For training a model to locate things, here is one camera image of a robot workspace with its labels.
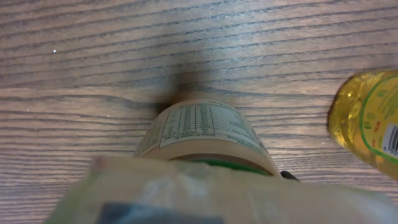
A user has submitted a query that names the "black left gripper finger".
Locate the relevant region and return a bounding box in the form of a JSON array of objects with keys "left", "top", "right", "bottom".
[{"left": 280, "top": 170, "right": 299, "bottom": 181}]

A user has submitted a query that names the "green lid white jar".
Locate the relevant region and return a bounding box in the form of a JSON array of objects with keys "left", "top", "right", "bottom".
[{"left": 43, "top": 98, "right": 398, "bottom": 224}]

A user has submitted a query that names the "yellow dish soap bottle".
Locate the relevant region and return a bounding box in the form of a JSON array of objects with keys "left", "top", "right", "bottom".
[{"left": 328, "top": 70, "right": 397, "bottom": 180}]

